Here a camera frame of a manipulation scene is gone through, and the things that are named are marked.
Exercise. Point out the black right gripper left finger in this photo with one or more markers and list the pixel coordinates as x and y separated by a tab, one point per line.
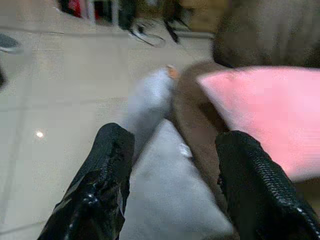
100	185

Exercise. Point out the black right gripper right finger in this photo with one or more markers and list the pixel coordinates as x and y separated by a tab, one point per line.
255	187

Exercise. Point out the grey pillow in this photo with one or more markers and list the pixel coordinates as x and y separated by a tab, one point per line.
167	190

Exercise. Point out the pink pillow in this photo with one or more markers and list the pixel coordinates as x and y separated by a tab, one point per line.
272	110

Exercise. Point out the light blue pillow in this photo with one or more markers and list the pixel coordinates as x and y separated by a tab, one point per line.
150	100

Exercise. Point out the brown fabric sofa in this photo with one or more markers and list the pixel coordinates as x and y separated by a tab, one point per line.
270	30

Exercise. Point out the dark grey shoe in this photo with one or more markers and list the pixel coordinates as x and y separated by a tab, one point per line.
8	43

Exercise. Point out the white metal rack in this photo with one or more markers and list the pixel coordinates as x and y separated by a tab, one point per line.
100	11

